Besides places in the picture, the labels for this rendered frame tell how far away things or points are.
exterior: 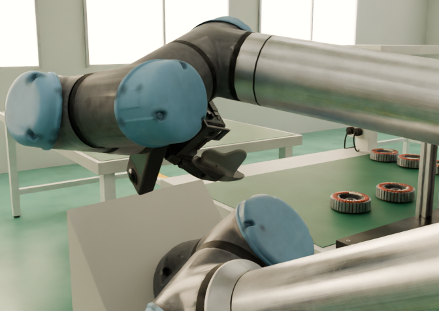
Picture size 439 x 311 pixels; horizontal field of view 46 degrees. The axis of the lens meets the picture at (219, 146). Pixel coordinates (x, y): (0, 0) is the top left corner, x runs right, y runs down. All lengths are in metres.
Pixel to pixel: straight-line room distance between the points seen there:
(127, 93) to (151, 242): 0.42
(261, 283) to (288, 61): 0.21
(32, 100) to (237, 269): 0.26
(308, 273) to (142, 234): 0.41
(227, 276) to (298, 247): 0.15
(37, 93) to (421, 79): 0.34
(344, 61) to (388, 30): 7.77
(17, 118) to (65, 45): 4.79
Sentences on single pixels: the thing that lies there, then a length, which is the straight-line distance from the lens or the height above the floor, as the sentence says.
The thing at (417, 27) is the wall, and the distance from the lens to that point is 8.83.
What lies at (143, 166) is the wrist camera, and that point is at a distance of 0.67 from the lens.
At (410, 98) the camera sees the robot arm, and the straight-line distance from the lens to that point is 0.47.
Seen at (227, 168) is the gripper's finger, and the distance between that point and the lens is 0.72.
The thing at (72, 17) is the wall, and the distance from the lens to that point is 5.34.
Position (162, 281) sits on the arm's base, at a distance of 0.77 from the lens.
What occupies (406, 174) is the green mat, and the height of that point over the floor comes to 0.75.
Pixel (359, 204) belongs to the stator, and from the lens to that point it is 1.47.
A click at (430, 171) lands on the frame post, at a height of 0.89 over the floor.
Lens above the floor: 1.21
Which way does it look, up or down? 11 degrees down
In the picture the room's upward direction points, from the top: straight up
